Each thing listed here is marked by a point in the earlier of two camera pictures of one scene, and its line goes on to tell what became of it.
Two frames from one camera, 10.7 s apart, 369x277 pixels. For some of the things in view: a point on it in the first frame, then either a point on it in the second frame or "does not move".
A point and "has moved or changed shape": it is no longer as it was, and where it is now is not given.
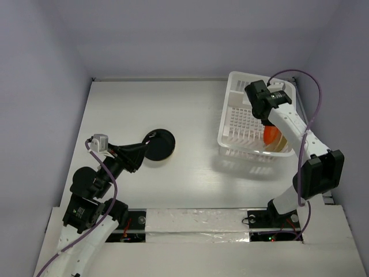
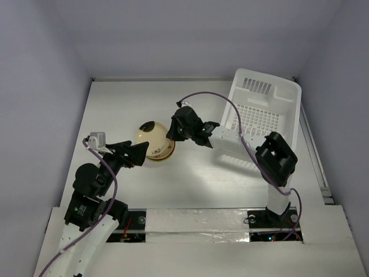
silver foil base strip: (196, 225) does not move
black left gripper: (131, 156) does not move
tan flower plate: (282, 144) has moved or changed shape
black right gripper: (267, 122) to (179, 127)
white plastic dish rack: (240, 133) does not move
